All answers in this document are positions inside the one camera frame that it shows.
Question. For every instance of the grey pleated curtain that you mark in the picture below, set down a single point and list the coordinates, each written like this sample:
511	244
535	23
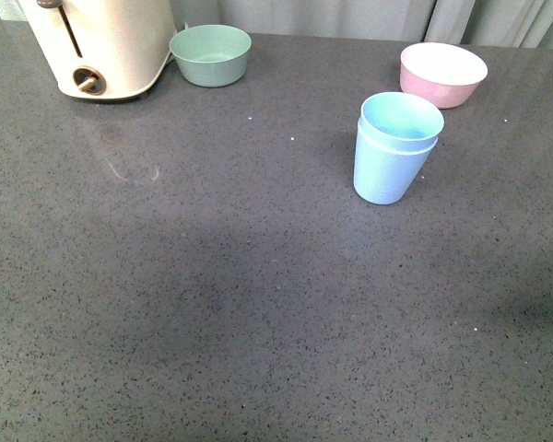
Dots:
511	24

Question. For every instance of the cream white toaster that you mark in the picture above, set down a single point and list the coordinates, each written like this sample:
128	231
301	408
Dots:
103	49

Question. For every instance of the green plastic bowl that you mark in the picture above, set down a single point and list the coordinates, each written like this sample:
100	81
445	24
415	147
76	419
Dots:
211	55

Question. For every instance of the light blue plastic cup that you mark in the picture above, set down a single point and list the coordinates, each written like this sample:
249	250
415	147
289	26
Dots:
384	166

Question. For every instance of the pink plastic bowl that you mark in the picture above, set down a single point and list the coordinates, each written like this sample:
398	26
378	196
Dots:
443	74

